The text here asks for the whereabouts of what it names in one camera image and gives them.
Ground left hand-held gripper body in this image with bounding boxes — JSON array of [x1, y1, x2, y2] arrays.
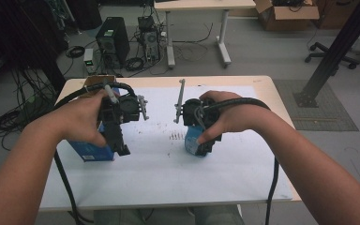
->
[[97, 90, 150, 130]]

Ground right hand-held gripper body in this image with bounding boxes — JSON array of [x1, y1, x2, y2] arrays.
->
[[172, 78, 222, 128]]

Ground blue can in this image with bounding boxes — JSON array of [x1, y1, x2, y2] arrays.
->
[[184, 125, 205, 158]]

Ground blue cardboard box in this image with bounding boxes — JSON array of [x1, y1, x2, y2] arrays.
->
[[68, 74, 121, 163]]

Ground person's left hand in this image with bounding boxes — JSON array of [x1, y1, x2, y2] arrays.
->
[[56, 89, 110, 148]]

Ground person's right hand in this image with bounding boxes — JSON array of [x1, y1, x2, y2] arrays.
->
[[198, 90, 275, 145]]

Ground white table mat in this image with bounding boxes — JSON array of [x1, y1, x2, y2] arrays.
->
[[38, 85, 294, 210]]

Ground small white power unit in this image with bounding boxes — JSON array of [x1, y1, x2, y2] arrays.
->
[[82, 47, 96, 75]]

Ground person's legs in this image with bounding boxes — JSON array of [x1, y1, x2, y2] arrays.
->
[[93, 204, 245, 225]]

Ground black computer tower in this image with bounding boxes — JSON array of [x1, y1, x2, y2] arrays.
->
[[95, 16, 131, 68]]

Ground open computer case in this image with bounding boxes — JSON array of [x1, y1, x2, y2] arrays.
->
[[137, 15, 161, 64]]

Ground white desk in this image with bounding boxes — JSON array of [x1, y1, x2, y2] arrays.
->
[[153, 0, 257, 69]]

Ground grey floor mat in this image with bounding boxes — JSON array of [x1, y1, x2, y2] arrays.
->
[[273, 79, 360, 132]]

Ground dark curtain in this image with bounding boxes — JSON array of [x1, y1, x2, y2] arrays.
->
[[0, 0, 69, 95]]

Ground brown cardboard box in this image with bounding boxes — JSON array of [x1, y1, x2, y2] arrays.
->
[[253, 0, 321, 32]]

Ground black office chair base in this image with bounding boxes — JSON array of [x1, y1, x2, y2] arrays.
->
[[304, 41, 360, 70]]

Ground brown wooden cabinet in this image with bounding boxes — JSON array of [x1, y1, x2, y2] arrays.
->
[[312, 0, 360, 31]]

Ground white cable plug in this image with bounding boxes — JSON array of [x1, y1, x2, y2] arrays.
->
[[103, 83, 120, 105]]

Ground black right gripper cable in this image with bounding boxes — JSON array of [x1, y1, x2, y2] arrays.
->
[[196, 97, 279, 225]]

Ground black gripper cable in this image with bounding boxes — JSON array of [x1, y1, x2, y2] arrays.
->
[[196, 97, 279, 225], [52, 82, 137, 225]]

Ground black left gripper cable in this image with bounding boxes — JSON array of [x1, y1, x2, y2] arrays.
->
[[52, 82, 137, 225]]

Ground thin black floor cable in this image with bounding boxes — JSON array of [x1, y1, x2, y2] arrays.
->
[[172, 22, 215, 62]]

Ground small black cable coil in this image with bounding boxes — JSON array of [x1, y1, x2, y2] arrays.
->
[[65, 45, 86, 59]]

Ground black floor cable bundle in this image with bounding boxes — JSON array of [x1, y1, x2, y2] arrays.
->
[[0, 68, 59, 151]]

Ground black aluminium post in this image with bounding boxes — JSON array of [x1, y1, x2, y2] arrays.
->
[[293, 0, 360, 109]]

